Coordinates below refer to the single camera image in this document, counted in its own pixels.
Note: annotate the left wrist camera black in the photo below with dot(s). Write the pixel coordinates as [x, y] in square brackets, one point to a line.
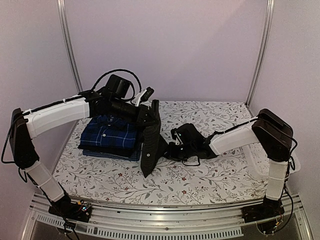
[117, 88]

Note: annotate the blue plaid shirt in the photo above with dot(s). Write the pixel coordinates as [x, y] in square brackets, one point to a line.
[109, 131]

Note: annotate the white plastic laundry basket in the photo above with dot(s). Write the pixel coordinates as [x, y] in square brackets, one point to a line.
[257, 158]

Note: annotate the dark blue checked shirt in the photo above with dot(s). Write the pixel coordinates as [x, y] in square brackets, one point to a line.
[135, 157]

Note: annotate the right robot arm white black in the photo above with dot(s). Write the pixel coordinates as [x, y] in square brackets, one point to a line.
[267, 129]

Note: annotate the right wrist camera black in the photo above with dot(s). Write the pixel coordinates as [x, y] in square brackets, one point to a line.
[185, 134]

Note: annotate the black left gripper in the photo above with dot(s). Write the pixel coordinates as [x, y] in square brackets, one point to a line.
[136, 116]

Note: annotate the right aluminium frame post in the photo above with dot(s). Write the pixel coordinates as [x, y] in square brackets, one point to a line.
[270, 4]

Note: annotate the floral white tablecloth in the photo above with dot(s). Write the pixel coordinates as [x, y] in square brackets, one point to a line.
[235, 176]

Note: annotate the aluminium front rail frame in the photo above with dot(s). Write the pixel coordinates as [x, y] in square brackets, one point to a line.
[116, 221]

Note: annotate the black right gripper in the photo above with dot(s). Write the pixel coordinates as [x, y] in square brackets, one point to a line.
[171, 153]

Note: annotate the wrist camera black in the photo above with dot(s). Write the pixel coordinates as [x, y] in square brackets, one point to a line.
[117, 88]
[185, 134]

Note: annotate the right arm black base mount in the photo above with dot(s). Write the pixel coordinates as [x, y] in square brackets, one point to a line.
[269, 212]

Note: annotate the left aluminium frame post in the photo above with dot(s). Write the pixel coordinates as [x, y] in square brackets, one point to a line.
[61, 7]

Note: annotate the black pinstriped long sleeve shirt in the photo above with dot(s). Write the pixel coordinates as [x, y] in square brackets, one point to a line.
[154, 145]

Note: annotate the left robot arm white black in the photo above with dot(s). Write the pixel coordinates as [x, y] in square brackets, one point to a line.
[29, 124]

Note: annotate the aluminium frame post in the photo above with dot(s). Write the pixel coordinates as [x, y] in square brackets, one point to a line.
[61, 7]
[270, 4]

